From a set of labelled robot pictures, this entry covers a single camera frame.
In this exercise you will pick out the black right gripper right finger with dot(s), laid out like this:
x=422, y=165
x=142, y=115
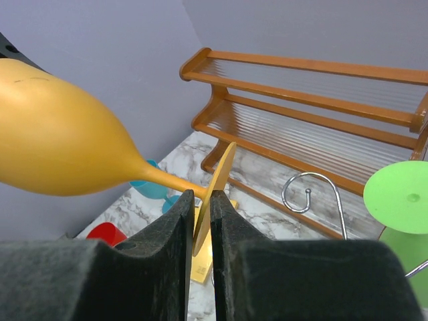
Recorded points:
x=257, y=278

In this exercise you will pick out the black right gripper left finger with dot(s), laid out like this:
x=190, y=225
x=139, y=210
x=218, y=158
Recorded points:
x=145, y=277

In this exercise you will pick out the green plastic wine glass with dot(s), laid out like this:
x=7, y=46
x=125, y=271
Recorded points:
x=396, y=196

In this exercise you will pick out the yellow plastic wine glass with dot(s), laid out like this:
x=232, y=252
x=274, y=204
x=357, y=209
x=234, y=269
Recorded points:
x=57, y=139

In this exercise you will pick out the red plastic wine glass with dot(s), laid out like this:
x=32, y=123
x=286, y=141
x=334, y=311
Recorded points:
x=107, y=232

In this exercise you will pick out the blue plastic wine glass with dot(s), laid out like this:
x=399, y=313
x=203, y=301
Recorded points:
x=155, y=191

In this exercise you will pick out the chrome wine glass rack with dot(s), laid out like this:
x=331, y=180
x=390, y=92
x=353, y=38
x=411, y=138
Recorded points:
x=335, y=198

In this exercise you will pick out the wooden shelf rack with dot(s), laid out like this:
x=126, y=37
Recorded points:
x=290, y=115

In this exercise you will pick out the yellow book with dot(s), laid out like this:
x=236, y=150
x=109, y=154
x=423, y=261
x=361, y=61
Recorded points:
x=202, y=263

